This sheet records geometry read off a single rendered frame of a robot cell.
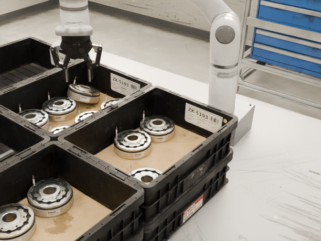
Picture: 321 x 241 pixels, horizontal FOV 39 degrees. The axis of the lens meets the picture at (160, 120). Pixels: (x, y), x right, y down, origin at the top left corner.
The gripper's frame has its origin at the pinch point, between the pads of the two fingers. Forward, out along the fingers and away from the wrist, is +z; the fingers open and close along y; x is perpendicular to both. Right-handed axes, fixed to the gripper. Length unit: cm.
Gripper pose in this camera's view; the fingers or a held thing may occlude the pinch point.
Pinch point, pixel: (78, 75)
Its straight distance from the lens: 125.9
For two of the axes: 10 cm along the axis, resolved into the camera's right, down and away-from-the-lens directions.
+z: -0.4, 8.6, 5.2
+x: 1.2, 5.2, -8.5
